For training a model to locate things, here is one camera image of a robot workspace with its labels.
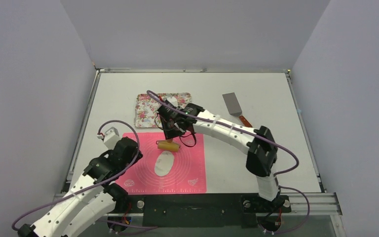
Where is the floral tray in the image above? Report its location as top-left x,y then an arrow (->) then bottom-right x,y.
134,92 -> 192,128

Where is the white dough piece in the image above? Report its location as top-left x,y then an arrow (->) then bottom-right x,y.
154,151 -> 175,177

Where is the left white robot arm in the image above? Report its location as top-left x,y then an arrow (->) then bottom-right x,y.
11,135 -> 143,237

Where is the purple cable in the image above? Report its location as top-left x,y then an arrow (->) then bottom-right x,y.
11,119 -> 141,231
146,90 -> 310,235

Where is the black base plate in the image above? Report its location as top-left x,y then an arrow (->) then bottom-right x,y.
94,193 -> 292,229

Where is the pink silicone baking mat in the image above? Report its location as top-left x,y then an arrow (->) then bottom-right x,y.
116,132 -> 207,195

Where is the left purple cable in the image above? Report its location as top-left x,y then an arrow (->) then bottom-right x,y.
11,119 -> 141,231

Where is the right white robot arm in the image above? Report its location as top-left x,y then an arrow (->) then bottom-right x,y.
157,103 -> 280,211

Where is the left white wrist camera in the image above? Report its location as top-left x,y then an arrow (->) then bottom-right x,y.
97,127 -> 121,150

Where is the metal spatula wooden handle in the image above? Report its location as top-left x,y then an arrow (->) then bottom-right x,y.
222,92 -> 253,128

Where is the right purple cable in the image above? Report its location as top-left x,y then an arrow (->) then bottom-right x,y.
146,90 -> 310,235

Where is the aluminium front rail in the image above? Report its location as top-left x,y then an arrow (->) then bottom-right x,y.
47,192 -> 343,217

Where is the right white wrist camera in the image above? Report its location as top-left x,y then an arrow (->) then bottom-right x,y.
165,96 -> 179,108

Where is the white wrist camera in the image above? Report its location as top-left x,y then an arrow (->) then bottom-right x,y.
165,96 -> 179,108
97,127 -> 121,150

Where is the wooden dough roller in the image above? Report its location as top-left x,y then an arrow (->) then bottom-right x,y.
156,139 -> 181,152

